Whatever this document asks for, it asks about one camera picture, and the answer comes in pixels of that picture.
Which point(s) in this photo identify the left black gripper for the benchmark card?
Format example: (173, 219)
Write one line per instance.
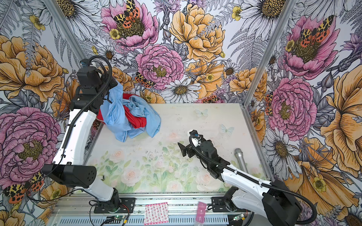
(112, 80)

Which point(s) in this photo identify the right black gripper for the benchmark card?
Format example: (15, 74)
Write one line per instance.
(183, 149)

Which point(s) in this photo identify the light blue woven shirt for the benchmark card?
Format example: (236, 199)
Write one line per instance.
(113, 113)

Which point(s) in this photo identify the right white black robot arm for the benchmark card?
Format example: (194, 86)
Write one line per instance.
(272, 200)

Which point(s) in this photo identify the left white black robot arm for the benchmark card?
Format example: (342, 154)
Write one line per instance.
(68, 166)

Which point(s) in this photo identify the red cloth garment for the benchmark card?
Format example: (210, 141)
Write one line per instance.
(136, 122)

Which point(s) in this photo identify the light blue knit shorts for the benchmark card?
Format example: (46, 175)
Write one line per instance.
(139, 108)

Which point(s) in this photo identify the silver microphone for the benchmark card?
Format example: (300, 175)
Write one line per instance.
(240, 158)

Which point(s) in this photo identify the pink patterned white card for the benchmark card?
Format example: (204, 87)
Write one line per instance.
(156, 214)

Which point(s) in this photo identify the right green circuit board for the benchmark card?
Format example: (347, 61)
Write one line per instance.
(239, 217)

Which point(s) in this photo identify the aluminium front rail frame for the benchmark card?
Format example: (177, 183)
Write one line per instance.
(177, 209)

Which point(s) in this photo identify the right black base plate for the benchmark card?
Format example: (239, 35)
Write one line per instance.
(222, 204)

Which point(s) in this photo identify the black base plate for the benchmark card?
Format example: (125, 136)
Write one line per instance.
(222, 204)
(122, 205)

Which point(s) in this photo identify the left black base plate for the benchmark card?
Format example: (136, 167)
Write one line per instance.
(122, 205)

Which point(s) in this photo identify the left aluminium corner post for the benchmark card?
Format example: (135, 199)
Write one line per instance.
(65, 28)

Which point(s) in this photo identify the aluminium corner post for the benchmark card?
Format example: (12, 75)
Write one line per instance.
(65, 28)
(275, 36)

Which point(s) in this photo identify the right aluminium corner post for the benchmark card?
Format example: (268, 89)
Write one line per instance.
(275, 36)

